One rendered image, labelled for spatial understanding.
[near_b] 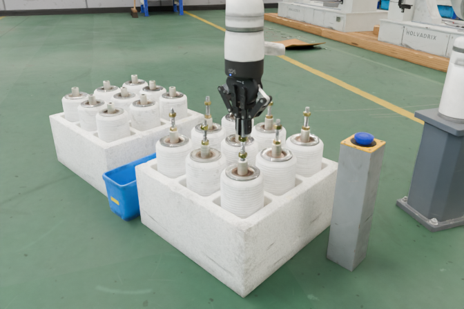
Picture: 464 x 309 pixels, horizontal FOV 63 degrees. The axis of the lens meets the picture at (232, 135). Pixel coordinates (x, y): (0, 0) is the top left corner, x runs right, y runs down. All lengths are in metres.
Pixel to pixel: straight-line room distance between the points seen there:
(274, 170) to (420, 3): 2.87
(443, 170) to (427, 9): 2.51
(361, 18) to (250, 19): 3.55
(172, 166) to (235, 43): 0.39
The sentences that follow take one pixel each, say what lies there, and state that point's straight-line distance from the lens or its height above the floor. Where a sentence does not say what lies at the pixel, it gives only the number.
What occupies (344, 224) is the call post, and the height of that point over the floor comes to 0.12.
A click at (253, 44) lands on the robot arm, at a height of 0.53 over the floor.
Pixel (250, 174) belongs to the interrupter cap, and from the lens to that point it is 0.81.
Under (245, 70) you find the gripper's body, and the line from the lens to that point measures 0.70.
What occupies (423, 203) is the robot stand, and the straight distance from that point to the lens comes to 1.20.
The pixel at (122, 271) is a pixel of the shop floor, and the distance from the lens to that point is 0.98.
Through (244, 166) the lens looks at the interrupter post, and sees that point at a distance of 0.80.
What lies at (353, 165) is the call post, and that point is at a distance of 0.85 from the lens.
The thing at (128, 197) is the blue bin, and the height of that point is 0.08.
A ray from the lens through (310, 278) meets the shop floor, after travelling 0.95.
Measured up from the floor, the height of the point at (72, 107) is 0.23.
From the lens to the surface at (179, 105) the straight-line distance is 1.31.
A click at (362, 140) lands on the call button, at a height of 0.33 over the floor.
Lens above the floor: 0.65
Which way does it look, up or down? 23 degrees down
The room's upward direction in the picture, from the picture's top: straight up
